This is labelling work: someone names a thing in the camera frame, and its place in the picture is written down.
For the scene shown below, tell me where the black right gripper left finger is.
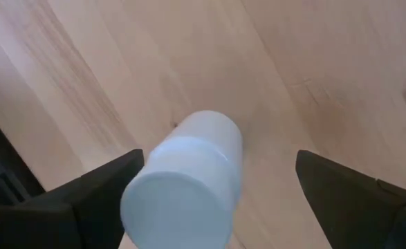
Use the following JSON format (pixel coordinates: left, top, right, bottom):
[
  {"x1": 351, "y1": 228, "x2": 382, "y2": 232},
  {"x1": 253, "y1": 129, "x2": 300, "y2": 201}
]
[{"x1": 0, "y1": 149, "x2": 145, "y2": 249}]

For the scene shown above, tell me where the black aluminium table frame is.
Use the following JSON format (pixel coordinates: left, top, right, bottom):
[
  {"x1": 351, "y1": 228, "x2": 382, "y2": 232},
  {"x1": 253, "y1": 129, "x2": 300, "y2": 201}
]
[{"x1": 0, "y1": 104, "x2": 46, "y2": 205}]

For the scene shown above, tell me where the white pill bottle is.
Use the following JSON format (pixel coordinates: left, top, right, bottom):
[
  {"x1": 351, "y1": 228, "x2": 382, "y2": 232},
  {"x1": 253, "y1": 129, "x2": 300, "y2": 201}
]
[{"x1": 119, "y1": 109, "x2": 244, "y2": 249}]

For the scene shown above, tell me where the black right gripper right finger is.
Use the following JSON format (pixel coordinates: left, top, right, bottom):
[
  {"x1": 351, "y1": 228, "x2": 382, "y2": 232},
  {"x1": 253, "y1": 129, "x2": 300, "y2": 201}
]
[{"x1": 295, "y1": 149, "x2": 406, "y2": 249}]

